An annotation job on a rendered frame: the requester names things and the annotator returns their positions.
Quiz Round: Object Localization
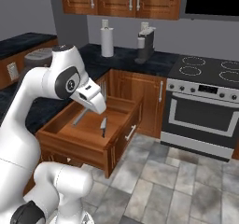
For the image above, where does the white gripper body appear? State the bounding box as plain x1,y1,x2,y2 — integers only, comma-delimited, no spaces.
81,91,107,116

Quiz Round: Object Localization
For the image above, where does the open wooden drawer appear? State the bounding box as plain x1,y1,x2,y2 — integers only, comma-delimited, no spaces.
35,95,145,179

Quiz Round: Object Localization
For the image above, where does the wooden counter cabinet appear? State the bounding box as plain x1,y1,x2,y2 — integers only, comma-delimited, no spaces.
0,32,59,91

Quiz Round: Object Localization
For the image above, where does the wooden base cupboard door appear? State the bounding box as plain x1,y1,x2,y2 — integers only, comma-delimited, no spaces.
108,69,168,139

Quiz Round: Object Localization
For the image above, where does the white paper towel roll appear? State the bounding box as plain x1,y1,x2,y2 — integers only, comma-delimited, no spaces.
99,25,115,59

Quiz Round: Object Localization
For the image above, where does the grey coffee machine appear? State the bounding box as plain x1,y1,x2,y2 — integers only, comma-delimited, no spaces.
134,26,157,65

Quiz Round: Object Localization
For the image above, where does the grey round appliance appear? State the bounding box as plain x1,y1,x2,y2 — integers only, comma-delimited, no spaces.
23,47,54,69

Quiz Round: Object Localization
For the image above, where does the black and silver oven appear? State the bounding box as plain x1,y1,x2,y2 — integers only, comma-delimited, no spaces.
160,54,239,163

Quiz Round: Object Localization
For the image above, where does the silver cupboard door handle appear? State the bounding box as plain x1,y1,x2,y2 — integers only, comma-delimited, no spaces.
158,80,164,104
102,80,108,100

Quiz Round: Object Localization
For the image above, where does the metal knife with black handle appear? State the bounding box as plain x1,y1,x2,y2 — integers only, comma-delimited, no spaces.
99,117,108,139

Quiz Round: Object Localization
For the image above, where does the silver drawer handle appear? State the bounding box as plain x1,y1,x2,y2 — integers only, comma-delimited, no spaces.
124,124,137,142

